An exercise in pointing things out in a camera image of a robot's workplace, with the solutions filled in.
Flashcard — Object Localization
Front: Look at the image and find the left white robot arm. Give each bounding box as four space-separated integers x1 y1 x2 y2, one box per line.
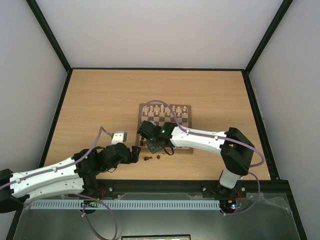
0 142 141 213

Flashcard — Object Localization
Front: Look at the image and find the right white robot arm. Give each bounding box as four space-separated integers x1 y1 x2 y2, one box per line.
137 120 255 196

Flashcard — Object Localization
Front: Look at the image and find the wooden chess board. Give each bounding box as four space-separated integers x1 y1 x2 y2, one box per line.
135 103 194 155

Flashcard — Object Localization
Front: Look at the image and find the white chess queen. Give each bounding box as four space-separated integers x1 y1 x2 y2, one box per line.
160 104 165 113

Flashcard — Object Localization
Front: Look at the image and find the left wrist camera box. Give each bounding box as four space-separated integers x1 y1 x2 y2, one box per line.
111 131 127 145

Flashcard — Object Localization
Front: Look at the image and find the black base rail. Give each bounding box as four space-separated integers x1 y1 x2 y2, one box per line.
23 178 291 200

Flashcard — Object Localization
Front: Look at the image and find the white slotted cable duct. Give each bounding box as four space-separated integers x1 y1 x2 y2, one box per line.
30 199 221 211

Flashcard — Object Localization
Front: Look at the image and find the black left frame post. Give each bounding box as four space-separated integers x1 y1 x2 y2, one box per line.
26 0 72 73

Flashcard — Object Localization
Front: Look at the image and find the black corner frame post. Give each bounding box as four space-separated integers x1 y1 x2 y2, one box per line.
245 0 293 75

